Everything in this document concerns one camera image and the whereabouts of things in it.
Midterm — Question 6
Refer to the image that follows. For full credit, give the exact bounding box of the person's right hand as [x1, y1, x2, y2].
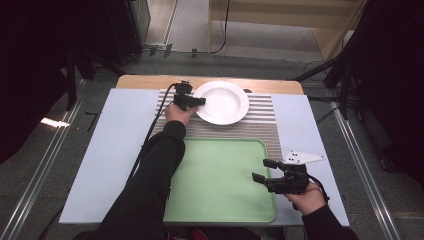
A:
[282, 182, 327, 216]

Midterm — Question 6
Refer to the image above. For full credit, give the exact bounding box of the metal floor rail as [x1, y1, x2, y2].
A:
[0, 98, 85, 240]
[329, 99, 403, 240]

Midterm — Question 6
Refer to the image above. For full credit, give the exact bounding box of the striped placemat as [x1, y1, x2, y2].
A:
[146, 88, 284, 162]

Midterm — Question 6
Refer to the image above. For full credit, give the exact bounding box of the light green tray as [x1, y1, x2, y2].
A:
[162, 137, 277, 224]

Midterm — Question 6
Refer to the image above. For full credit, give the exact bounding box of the hand-held gripper black cable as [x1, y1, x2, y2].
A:
[307, 174, 331, 205]
[127, 82, 178, 182]

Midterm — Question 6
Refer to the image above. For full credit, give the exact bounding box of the black cabinet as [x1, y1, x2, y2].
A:
[105, 0, 152, 67]

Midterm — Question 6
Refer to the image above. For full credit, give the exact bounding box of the left hand-held gripper black cable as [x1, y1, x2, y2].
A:
[127, 82, 178, 182]

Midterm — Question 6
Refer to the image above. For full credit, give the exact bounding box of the black tripod stand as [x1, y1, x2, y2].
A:
[292, 19, 359, 121]

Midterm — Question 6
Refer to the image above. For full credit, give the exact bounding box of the black hanging cable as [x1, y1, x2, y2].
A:
[209, 0, 232, 55]

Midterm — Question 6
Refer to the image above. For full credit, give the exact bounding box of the white board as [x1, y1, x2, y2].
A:
[58, 87, 351, 228]

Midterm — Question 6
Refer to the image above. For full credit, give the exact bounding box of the person's left hand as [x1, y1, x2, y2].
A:
[164, 102, 200, 127]

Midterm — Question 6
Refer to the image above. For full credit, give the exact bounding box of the light wooden shelf unit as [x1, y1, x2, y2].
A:
[207, 0, 369, 62]

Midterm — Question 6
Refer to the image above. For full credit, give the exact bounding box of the black metal stand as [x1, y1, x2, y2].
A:
[64, 48, 80, 112]

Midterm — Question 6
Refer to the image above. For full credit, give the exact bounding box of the white deep plate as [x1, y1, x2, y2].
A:
[192, 80, 250, 126]

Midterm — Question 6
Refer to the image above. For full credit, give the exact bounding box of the dark curtain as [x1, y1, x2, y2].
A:
[0, 0, 111, 164]
[343, 0, 424, 188]

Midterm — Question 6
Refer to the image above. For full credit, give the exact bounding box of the wooden table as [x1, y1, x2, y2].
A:
[115, 74, 305, 96]

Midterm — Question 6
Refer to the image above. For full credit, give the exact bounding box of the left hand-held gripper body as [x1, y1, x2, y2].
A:
[172, 79, 195, 112]

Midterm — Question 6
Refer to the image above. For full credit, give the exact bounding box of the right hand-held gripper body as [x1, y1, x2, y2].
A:
[266, 150, 326, 196]

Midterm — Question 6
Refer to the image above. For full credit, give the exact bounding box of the right hand-held gripper black cable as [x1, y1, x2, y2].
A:
[307, 174, 331, 205]

